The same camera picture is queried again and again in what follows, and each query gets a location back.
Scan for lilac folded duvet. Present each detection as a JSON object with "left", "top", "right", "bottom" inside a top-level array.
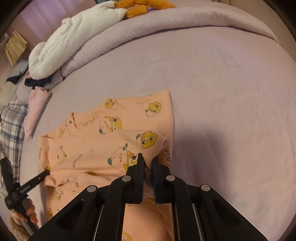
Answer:
[{"left": 45, "top": 2, "right": 278, "bottom": 91}]

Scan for person's left hand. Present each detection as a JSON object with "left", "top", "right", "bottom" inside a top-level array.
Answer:
[{"left": 10, "top": 197, "right": 38, "bottom": 224}]

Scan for dark navy garment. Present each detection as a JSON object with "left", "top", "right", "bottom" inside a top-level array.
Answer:
[{"left": 25, "top": 75, "right": 53, "bottom": 89}]

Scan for grey pillow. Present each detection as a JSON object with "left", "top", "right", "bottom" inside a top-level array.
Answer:
[{"left": 0, "top": 81, "right": 28, "bottom": 110}]

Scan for striped pillow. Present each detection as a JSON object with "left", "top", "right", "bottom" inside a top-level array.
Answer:
[{"left": 6, "top": 60, "right": 29, "bottom": 84}]

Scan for lilac bed sheet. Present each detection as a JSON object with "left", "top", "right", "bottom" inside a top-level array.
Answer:
[{"left": 22, "top": 27, "right": 295, "bottom": 240}]

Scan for yellow pleated lampshade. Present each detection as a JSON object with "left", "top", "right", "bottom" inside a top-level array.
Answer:
[{"left": 4, "top": 31, "right": 28, "bottom": 66}]

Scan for peach duck print shirt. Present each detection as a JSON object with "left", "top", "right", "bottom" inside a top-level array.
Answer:
[{"left": 39, "top": 90, "right": 174, "bottom": 240}]

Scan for folded pink garment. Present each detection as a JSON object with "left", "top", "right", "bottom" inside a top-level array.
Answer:
[{"left": 24, "top": 87, "right": 51, "bottom": 139}]

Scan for pink curtain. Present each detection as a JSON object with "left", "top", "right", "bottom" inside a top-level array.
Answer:
[{"left": 11, "top": 0, "right": 96, "bottom": 49}]

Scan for plaid pillow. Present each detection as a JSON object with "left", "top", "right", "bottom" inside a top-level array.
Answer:
[{"left": 1, "top": 94, "right": 29, "bottom": 182}]

